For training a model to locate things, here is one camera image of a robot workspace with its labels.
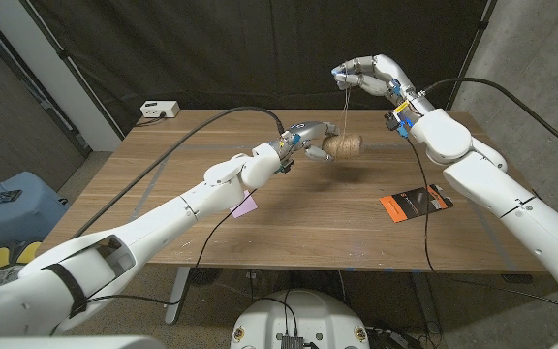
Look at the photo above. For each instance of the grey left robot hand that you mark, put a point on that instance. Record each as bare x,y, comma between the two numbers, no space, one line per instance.
308,136

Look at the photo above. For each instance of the brown twine spool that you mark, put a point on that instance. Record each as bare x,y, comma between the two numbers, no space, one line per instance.
343,145

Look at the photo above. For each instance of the orange and black package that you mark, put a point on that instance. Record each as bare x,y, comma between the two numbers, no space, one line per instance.
414,202

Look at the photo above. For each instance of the black backdrop stand pole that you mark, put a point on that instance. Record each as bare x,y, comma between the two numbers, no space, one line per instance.
473,48
66,58

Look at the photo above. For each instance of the blue plastic container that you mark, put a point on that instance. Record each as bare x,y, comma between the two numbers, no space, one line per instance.
17,218

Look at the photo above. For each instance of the black ribbed round object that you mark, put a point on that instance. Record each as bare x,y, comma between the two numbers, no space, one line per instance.
205,276

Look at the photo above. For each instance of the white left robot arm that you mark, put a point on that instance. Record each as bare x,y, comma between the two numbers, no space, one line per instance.
138,237

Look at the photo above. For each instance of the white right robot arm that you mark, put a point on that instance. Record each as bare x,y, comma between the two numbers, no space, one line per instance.
502,184

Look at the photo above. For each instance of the pink sticky note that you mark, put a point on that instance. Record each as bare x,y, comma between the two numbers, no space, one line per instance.
246,206

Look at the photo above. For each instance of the white power outlet box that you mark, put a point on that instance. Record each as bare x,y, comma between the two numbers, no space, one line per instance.
158,109

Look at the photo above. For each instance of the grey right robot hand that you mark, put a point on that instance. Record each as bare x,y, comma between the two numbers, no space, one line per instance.
381,77

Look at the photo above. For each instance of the grey power strip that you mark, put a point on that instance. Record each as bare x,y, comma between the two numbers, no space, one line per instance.
395,338

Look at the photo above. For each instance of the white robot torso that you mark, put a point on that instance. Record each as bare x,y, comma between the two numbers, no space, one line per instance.
303,320

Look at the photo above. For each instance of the grey table leg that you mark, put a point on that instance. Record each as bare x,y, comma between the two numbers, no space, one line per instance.
177,295

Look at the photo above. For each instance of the black backdrop curtain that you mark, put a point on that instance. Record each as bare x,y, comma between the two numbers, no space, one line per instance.
211,48

